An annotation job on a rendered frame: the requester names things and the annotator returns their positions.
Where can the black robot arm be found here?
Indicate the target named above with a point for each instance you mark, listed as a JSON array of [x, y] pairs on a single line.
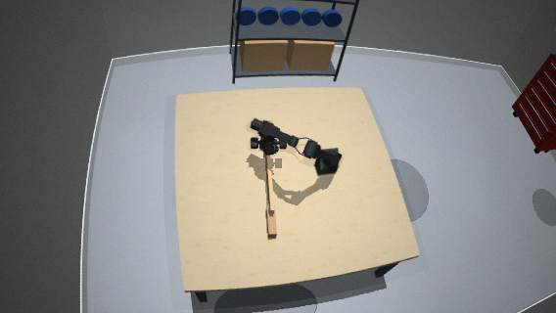
[[311, 150]]

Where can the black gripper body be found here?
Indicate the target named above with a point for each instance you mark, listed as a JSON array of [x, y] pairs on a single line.
[[255, 142]]

